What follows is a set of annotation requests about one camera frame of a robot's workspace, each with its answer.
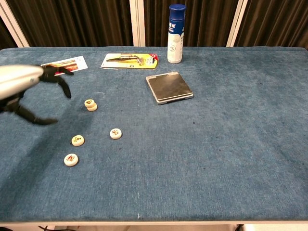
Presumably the blue table cloth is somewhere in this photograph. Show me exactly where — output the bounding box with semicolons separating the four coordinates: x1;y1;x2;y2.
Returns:
0;46;308;222

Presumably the red white ad card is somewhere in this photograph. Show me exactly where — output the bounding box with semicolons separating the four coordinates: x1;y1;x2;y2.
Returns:
40;55;89;77

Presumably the black pleated curtain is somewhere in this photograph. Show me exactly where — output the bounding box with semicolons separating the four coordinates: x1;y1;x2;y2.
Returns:
0;15;18;50
234;0;308;48
143;0;239;47
5;0;134;48

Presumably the silver digital kitchen scale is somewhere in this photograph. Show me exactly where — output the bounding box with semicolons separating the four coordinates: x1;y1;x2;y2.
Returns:
145;71;194;105

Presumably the yellow razor blister pack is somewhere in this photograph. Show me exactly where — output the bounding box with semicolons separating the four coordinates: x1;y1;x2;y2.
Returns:
100;53;159;71

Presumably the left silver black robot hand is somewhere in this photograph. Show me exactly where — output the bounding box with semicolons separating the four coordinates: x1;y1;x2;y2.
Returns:
0;64;75;126

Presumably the white bottle with blue cap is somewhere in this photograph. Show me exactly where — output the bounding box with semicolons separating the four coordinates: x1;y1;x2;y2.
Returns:
167;3;187;64

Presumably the white partition frame post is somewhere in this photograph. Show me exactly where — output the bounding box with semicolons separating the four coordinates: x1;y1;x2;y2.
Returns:
129;0;146;47
226;0;251;47
0;0;30;48

